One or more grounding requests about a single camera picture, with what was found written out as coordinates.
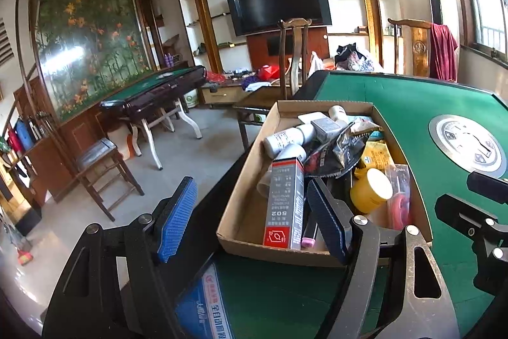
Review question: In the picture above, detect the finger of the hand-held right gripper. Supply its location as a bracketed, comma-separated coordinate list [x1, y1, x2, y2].
[466, 171, 508, 194]
[434, 194, 508, 296]

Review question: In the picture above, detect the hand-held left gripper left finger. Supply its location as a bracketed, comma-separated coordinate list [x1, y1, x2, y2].
[42, 176, 198, 339]

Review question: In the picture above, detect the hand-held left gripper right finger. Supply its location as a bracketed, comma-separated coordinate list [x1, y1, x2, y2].
[307, 177, 461, 339]

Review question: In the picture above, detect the cardboard box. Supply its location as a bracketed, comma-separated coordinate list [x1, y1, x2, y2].
[216, 100, 433, 269]

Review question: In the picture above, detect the grey and red glue box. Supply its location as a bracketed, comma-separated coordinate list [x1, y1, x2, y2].
[263, 157, 305, 251]

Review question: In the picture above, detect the round metal table plate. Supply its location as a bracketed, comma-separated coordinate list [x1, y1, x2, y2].
[429, 114, 508, 179]

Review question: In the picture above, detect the yellow paper cup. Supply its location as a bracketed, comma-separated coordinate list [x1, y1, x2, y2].
[350, 167, 394, 215]

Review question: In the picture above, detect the clear plastic hanging packet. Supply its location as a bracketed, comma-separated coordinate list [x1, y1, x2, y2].
[383, 163, 412, 232]

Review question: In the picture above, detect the black snack bag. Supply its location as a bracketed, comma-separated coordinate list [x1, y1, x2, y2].
[305, 120, 383, 180]

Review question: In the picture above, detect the yellow snack packet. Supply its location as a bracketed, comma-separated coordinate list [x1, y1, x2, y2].
[359, 140, 398, 179]

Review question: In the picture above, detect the blue printed sign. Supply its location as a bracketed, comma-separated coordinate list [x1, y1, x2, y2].
[175, 263, 236, 339]

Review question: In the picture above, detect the small white box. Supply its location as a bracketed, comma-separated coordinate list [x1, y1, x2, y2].
[311, 117, 343, 143]

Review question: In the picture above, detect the dark wooden chair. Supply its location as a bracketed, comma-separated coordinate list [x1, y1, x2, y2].
[75, 136, 146, 223]

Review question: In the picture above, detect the small white bottle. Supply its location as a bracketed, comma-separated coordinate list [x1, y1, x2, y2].
[329, 105, 349, 126]

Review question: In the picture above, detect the low wooden table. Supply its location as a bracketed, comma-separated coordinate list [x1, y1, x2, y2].
[232, 88, 287, 150]

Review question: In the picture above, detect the green mahjong table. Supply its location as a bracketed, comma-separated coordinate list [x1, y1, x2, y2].
[99, 65, 208, 171]

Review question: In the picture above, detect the broom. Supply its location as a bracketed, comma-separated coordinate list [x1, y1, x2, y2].
[15, 239, 35, 267]

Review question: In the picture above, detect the white plastic bag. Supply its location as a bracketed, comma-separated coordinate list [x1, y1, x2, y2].
[308, 51, 325, 76]

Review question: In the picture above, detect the red plastic bag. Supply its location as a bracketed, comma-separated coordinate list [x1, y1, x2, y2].
[258, 65, 281, 81]

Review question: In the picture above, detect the pile of clothes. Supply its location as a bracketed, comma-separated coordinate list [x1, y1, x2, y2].
[333, 43, 376, 72]

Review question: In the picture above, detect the window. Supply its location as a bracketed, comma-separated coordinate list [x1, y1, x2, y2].
[456, 0, 508, 65]

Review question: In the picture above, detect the black television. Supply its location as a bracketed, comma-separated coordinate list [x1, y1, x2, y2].
[225, 0, 333, 38]

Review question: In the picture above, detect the flower wall painting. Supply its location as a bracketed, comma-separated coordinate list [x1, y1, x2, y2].
[30, 0, 156, 124]

